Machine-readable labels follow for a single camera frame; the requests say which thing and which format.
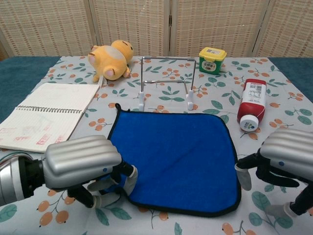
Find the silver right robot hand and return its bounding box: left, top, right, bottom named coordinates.
left=234, top=129, right=313, bottom=217

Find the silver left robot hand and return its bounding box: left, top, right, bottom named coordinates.
left=40, top=135, right=139, bottom=209

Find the blue and grey cloth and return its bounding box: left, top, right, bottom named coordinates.
left=107, top=103, right=242, bottom=217

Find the red ketchup squeeze bottle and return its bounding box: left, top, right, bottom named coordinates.
left=236, top=78, right=267, bottom=133

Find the open spiral notebook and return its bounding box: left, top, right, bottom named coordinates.
left=0, top=82, right=101, bottom=154

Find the teal table cover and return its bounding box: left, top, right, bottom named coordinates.
left=0, top=56, right=313, bottom=123

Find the yellow plush toy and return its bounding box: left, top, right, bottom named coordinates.
left=88, top=40, right=134, bottom=86

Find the green tub with yellow lid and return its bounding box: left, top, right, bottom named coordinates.
left=198, top=47, right=227, bottom=74

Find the floral print tablecloth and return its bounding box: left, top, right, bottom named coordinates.
left=0, top=55, right=313, bottom=235

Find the bamboo folding screen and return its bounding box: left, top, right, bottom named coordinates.
left=0, top=0, right=313, bottom=62

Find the small metal wire rack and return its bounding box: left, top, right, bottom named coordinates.
left=138, top=55, right=198, bottom=112

